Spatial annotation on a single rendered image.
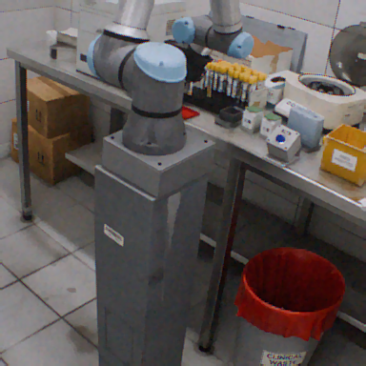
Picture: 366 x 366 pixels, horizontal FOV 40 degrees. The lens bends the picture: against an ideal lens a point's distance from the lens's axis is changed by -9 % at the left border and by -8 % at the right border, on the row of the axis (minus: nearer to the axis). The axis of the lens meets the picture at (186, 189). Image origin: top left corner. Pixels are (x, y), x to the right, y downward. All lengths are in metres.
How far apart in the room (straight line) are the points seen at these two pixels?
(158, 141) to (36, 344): 1.09
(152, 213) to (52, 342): 0.96
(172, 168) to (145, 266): 0.26
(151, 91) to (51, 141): 1.69
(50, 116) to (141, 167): 1.62
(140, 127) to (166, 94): 0.10
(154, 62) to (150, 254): 0.46
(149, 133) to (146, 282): 0.37
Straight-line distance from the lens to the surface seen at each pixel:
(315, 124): 1.50
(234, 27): 1.33
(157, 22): 1.82
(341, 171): 1.43
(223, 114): 1.60
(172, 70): 1.15
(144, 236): 1.27
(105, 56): 1.26
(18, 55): 2.24
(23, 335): 2.08
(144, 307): 1.41
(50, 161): 2.88
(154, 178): 1.19
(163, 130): 1.20
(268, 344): 1.75
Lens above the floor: 1.51
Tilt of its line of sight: 31 degrees down
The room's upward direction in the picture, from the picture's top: 7 degrees clockwise
